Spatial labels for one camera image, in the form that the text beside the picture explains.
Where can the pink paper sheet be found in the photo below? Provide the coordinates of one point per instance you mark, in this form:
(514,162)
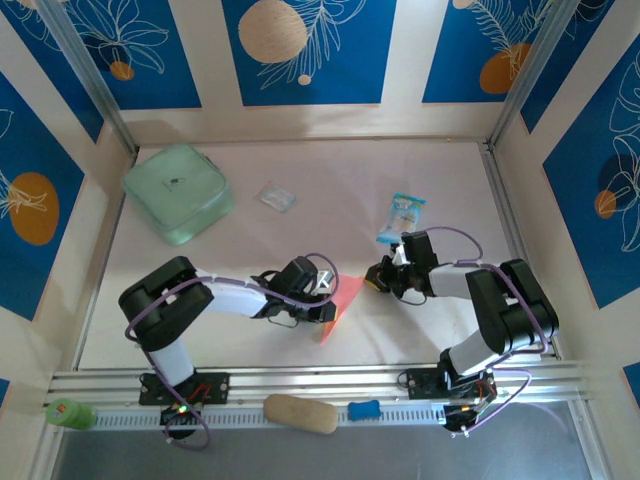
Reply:
(350,290)

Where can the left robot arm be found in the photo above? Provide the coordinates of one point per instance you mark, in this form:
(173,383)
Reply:
(235,297)

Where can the pale green square container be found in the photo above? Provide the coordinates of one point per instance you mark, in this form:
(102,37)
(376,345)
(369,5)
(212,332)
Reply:
(175,195)

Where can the light blue snack packet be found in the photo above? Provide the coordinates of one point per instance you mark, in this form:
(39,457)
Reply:
(402,215)

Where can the small clear plastic packet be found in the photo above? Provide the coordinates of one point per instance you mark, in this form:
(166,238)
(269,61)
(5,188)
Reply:
(278,198)

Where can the blue bone-shaped block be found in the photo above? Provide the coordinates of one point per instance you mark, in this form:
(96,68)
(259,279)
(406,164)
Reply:
(363,410)

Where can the beige oval case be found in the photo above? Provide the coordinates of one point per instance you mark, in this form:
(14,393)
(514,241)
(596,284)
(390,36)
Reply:
(300,414)

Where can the grey metal plate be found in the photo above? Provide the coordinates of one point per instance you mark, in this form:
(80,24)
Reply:
(320,460)

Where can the small black controller board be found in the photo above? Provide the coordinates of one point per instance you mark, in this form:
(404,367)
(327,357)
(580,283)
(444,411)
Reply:
(452,417)
(172,415)

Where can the green tape roll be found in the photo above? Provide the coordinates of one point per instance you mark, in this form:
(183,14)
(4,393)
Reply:
(70,414)

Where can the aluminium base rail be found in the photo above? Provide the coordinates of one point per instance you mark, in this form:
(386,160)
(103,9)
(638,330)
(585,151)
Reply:
(320,380)

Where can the aluminium side rail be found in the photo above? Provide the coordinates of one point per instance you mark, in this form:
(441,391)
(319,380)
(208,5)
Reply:
(504,200)

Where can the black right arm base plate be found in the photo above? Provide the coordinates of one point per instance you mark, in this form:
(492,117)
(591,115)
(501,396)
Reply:
(420,385)

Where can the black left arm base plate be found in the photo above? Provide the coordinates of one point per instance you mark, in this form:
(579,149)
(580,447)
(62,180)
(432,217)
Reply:
(220,387)

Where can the aluminium frame post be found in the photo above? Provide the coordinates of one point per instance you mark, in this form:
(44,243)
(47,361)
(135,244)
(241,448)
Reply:
(528,75)
(91,75)

